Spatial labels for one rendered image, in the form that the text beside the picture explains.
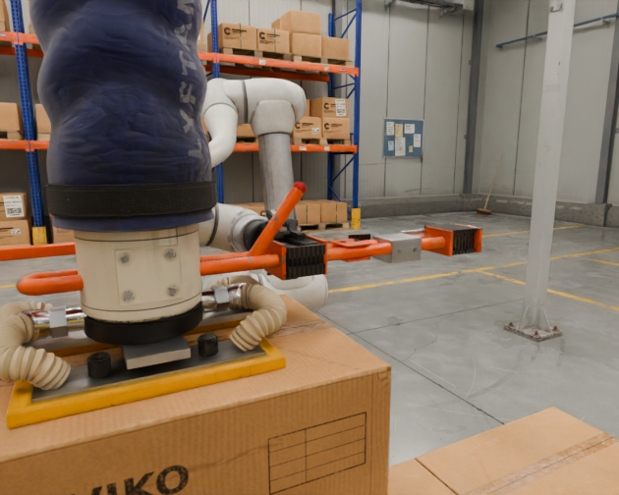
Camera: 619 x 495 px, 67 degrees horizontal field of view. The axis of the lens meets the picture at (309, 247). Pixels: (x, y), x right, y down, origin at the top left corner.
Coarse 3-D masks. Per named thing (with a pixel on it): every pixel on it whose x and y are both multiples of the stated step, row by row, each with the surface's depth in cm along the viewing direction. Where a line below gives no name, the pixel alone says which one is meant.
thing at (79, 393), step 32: (192, 352) 67; (224, 352) 67; (256, 352) 67; (32, 384) 59; (64, 384) 57; (96, 384) 57; (128, 384) 58; (160, 384) 59; (192, 384) 61; (32, 416) 53; (64, 416) 55
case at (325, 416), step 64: (320, 320) 86; (0, 384) 63; (256, 384) 62; (320, 384) 62; (384, 384) 67; (0, 448) 49; (64, 448) 50; (128, 448) 53; (192, 448) 56; (256, 448) 60; (320, 448) 64; (384, 448) 69
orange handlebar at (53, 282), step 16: (336, 240) 87; (352, 240) 87; (368, 240) 89; (432, 240) 90; (0, 256) 83; (16, 256) 84; (32, 256) 85; (48, 256) 86; (208, 256) 75; (224, 256) 76; (240, 256) 77; (256, 256) 75; (272, 256) 76; (336, 256) 81; (352, 256) 82; (48, 272) 66; (64, 272) 66; (208, 272) 71; (224, 272) 72; (32, 288) 61; (48, 288) 62; (64, 288) 63; (80, 288) 64
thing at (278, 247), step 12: (276, 240) 83; (312, 240) 81; (324, 240) 79; (276, 252) 77; (288, 252) 74; (300, 252) 75; (312, 252) 76; (324, 252) 77; (288, 264) 76; (300, 264) 77; (312, 264) 77; (324, 264) 78; (276, 276) 78; (288, 276) 75; (300, 276) 76
